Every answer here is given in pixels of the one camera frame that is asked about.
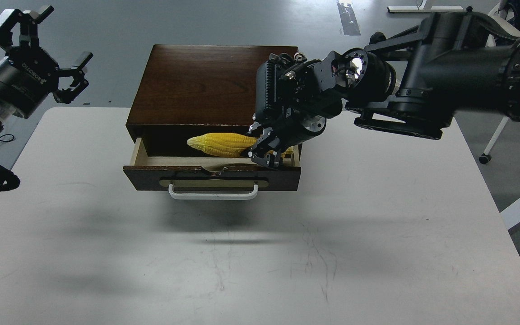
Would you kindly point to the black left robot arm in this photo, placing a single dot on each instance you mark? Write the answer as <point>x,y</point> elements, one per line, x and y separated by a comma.
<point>19,38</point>

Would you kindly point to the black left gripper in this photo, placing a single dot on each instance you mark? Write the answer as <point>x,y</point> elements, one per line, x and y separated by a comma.
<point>20,85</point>

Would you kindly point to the dark wooden cabinet box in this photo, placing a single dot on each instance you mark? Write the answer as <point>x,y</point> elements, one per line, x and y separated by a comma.
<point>189,90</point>

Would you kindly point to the yellow corn cob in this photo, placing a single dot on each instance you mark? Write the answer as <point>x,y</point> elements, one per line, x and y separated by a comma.
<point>223,144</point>

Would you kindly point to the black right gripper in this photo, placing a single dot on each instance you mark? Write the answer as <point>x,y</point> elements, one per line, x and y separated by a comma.
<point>294,98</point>

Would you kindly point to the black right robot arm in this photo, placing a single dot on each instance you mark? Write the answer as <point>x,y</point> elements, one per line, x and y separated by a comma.
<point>409,84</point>

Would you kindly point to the wooden drawer with white handle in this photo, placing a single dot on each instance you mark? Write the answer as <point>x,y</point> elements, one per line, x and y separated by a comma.
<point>210,178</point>

